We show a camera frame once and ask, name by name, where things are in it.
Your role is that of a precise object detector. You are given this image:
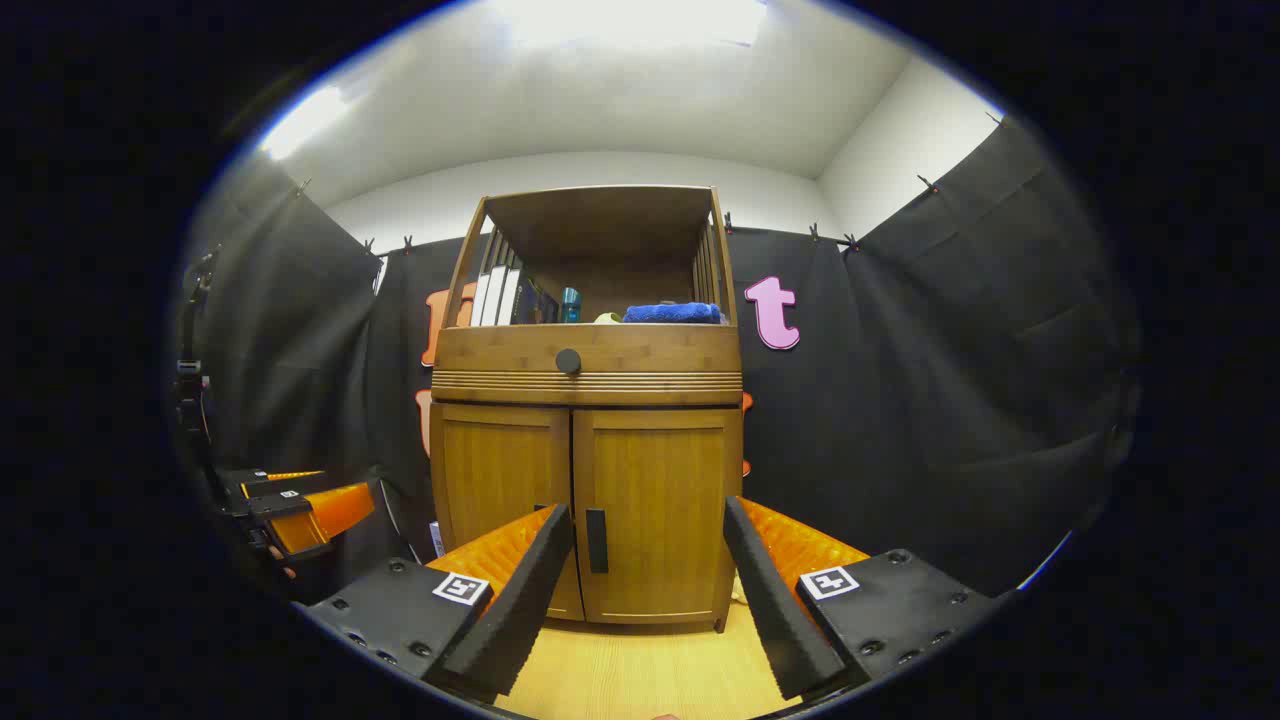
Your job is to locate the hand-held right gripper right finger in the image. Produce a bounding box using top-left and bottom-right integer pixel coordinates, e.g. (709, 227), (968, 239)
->
(722, 495), (1001, 701)

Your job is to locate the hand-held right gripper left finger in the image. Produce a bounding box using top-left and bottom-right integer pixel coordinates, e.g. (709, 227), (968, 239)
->
(300, 503), (576, 704)

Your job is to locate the wooden shoe cabinet door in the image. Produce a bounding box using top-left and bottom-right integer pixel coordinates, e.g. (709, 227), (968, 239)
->
(432, 403), (586, 621)
(572, 408), (743, 626)

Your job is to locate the wooden double-door shoe cabinet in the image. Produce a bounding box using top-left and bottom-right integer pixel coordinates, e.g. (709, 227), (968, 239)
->
(428, 185), (746, 633)

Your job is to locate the wooden cabinet drawer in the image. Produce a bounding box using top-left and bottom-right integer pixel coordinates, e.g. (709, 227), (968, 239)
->
(432, 323), (743, 406)

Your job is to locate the black backdrop cloth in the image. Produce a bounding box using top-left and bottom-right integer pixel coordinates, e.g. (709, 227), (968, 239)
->
(183, 118), (1143, 603)

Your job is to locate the dark blue book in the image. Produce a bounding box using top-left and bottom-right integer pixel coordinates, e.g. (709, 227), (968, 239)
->
(516, 280), (560, 325)

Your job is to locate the small ceiling light panel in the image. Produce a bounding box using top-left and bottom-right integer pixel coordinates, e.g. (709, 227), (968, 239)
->
(258, 84), (353, 163)

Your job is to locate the blue folded towel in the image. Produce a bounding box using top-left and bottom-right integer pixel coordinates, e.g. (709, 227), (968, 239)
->
(623, 303), (724, 325)

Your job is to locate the thin white floor cable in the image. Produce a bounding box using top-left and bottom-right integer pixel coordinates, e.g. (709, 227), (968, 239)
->
(378, 478), (423, 563)

